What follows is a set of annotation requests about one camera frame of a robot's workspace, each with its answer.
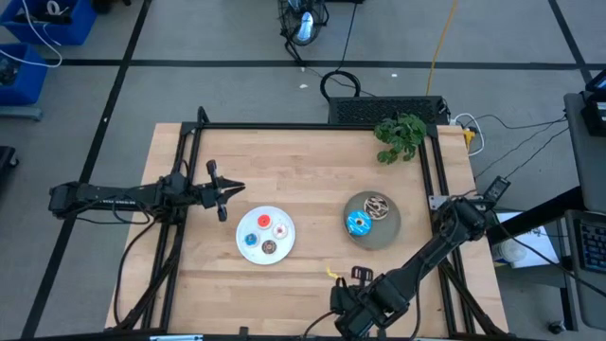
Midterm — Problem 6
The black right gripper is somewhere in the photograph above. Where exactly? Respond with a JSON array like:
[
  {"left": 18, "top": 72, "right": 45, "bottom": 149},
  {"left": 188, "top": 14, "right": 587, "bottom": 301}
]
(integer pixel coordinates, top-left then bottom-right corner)
[{"left": 330, "top": 283, "right": 380, "bottom": 340}]

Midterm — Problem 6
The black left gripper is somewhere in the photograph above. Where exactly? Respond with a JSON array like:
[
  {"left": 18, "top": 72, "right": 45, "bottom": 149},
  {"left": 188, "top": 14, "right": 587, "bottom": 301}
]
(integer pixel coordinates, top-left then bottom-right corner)
[{"left": 187, "top": 159, "right": 246, "bottom": 224}]

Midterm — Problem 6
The large blue-iced donut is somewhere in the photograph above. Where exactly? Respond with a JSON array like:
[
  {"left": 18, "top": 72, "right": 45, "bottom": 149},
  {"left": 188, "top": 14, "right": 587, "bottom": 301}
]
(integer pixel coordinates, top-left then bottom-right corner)
[{"left": 346, "top": 209, "right": 374, "bottom": 238}]

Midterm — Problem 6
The white plate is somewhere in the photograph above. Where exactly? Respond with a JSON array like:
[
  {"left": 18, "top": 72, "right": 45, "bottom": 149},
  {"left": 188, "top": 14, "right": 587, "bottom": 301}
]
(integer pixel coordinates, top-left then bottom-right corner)
[{"left": 235, "top": 205, "right": 297, "bottom": 266}]

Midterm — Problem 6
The tan bowl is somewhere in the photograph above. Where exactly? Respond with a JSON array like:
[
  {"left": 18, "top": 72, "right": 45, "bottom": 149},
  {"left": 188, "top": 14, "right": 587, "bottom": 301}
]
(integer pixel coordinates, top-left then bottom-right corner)
[{"left": 343, "top": 190, "right": 402, "bottom": 251}]

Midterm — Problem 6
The black perforated computer case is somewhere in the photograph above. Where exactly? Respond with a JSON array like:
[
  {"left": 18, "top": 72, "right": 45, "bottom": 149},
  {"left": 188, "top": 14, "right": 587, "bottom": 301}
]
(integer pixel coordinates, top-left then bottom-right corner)
[{"left": 328, "top": 95, "right": 451, "bottom": 126}]

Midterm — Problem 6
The white cup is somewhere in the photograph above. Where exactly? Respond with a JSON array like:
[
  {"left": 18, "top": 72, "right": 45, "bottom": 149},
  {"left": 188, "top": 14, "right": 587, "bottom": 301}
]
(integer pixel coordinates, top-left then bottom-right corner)
[{"left": 499, "top": 238, "right": 527, "bottom": 264}]

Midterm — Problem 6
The green leafy plant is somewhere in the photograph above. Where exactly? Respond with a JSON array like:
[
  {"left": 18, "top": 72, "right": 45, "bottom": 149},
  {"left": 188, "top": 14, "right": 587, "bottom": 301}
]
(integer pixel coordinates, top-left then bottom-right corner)
[{"left": 373, "top": 112, "right": 428, "bottom": 166}]

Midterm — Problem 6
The black floor fan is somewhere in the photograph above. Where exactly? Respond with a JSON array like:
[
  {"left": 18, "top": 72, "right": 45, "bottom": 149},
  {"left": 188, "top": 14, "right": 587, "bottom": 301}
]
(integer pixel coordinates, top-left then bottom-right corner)
[{"left": 276, "top": 0, "right": 330, "bottom": 65}]

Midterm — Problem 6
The black power adapter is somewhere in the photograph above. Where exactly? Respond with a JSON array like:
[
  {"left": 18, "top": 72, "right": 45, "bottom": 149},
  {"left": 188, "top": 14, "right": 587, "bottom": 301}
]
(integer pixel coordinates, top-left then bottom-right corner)
[{"left": 482, "top": 175, "right": 512, "bottom": 203}]

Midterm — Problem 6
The white paper sheet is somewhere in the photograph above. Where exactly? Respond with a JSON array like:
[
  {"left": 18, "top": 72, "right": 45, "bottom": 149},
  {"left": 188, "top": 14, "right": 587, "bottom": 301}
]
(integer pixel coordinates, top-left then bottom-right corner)
[{"left": 490, "top": 211, "right": 561, "bottom": 270}]

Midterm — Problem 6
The black diagonal brace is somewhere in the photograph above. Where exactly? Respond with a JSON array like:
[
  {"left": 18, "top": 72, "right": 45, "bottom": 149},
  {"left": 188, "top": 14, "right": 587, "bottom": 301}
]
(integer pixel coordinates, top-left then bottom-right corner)
[{"left": 486, "top": 186, "right": 584, "bottom": 245}]

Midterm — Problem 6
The blue storage bin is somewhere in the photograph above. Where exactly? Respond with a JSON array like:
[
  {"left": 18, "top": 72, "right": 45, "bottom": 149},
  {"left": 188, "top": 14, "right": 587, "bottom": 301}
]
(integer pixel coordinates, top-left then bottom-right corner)
[
  {"left": 0, "top": 0, "right": 98, "bottom": 47},
  {"left": 0, "top": 43, "right": 49, "bottom": 106}
]

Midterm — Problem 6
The black keyboard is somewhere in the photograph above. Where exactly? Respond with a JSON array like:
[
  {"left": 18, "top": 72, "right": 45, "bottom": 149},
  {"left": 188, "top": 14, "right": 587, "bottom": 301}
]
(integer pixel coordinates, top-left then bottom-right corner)
[{"left": 578, "top": 217, "right": 606, "bottom": 276}]

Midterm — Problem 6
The grey desk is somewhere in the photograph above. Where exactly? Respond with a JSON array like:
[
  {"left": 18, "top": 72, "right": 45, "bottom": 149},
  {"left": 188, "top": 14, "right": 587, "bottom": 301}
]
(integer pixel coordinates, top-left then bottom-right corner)
[{"left": 562, "top": 92, "right": 606, "bottom": 331}]

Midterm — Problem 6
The black device with white label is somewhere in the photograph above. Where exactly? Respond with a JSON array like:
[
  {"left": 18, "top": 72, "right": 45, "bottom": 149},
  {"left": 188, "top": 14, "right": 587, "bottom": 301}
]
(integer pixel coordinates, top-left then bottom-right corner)
[{"left": 580, "top": 89, "right": 606, "bottom": 138}]

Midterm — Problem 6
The black aluminium table frame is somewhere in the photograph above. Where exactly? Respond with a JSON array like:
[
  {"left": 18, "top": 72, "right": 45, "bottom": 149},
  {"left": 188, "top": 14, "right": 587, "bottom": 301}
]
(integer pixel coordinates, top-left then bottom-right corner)
[{"left": 113, "top": 106, "right": 510, "bottom": 340}]

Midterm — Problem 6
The black coiled cable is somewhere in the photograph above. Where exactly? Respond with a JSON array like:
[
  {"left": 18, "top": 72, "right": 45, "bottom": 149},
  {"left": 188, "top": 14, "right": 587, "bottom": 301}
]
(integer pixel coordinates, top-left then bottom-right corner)
[{"left": 319, "top": 69, "right": 363, "bottom": 101}]

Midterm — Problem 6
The yellow cable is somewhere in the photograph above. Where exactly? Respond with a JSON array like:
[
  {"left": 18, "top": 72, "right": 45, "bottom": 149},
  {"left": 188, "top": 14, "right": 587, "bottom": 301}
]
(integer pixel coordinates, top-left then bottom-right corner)
[{"left": 424, "top": 0, "right": 459, "bottom": 97}]

